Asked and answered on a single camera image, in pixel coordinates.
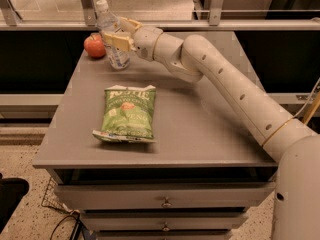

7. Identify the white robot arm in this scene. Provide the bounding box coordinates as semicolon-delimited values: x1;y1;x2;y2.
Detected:
102;18;320;240

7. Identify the metal window railing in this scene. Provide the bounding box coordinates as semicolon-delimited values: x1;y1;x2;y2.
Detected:
0;0;320;31

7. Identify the clear plastic water bottle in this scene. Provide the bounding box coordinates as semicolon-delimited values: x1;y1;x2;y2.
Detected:
96;0;130;70

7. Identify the top grey drawer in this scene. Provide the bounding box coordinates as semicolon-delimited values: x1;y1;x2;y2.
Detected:
55;182;275;210

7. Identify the red apple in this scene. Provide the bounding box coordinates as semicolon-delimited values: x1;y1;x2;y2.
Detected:
84;33;106;59

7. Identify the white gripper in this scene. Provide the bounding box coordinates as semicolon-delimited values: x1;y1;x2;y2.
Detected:
102;17;163;62

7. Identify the black cable on floor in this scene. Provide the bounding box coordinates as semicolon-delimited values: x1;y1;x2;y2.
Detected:
49;212;84;240

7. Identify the metal drawer knob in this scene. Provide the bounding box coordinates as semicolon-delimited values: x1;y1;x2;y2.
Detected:
162;223;171;232
161;197;172;208

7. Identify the top metal drawer knob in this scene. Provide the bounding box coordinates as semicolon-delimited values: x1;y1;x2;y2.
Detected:
161;197;172;208

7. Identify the yellow wooden frame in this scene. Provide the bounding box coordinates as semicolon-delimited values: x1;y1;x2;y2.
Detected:
302;92;320;125

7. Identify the green chip bag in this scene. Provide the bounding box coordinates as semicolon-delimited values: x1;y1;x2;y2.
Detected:
92;85;156;143

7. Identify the grey drawer cabinet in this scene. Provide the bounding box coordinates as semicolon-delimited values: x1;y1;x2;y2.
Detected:
32;30;279;240

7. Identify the white cable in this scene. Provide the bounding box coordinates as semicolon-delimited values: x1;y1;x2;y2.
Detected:
293;78;320;119

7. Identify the grey drawer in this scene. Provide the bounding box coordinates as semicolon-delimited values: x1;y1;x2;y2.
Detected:
55;182;275;210
81;213;247;231

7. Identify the wire mesh basket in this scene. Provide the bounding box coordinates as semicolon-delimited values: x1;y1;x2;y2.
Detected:
41;177;70;213

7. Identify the black object at left edge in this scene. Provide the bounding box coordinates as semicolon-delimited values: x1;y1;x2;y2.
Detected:
0;177;29;233

